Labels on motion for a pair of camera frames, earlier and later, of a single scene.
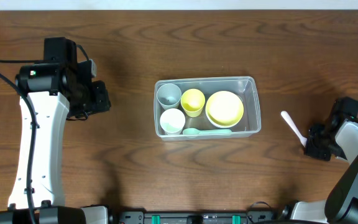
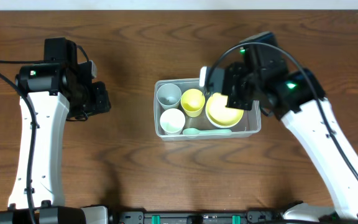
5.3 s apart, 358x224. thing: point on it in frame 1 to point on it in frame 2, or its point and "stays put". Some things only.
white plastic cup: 172,121 stays put
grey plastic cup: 169,96 stays put
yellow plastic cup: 192,101 stays put
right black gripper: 316,144 to 238,86
